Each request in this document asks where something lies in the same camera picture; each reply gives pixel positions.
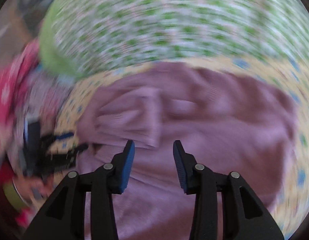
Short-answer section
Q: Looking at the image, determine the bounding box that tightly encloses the yellow bear print blanket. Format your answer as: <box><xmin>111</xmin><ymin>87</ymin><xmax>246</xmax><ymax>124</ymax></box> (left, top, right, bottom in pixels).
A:
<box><xmin>55</xmin><ymin>57</ymin><xmax>309</xmax><ymax>239</ymax></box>

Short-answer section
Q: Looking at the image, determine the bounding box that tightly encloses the pink floral quilt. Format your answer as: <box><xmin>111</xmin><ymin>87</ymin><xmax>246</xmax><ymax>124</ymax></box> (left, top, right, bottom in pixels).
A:
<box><xmin>0</xmin><ymin>40</ymin><xmax>39</xmax><ymax>156</ymax></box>

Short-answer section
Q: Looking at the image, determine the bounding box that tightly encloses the pastel floral folded quilt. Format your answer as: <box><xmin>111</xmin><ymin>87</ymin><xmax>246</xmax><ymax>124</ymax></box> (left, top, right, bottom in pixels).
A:
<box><xmin>7</xmin><ymin>69</ymin><xmax>75</xmax><ymax>167</ymax></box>

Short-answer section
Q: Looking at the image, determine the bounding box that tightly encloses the person's left hand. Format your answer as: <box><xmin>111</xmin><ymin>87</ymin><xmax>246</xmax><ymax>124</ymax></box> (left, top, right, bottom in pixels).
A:
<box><xmin>13</xmin><ymin>175</ymin><xmax>54</xmax><ymax>203</ymax></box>

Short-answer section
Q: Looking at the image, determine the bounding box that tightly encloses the purple knit sweater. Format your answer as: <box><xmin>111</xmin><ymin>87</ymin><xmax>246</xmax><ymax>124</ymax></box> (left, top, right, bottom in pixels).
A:
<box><xmin>76</xmin><ymin>62</ymin><xmax>297</xmax><ymax>239</ymax></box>

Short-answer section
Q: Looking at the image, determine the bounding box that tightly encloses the green checkered quilt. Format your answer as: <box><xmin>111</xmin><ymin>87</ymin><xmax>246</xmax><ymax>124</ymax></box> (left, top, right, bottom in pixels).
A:
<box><xmin>39</xmin><ymin>0</ymin><xmax>309</xmax><ymax>79</ymax></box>

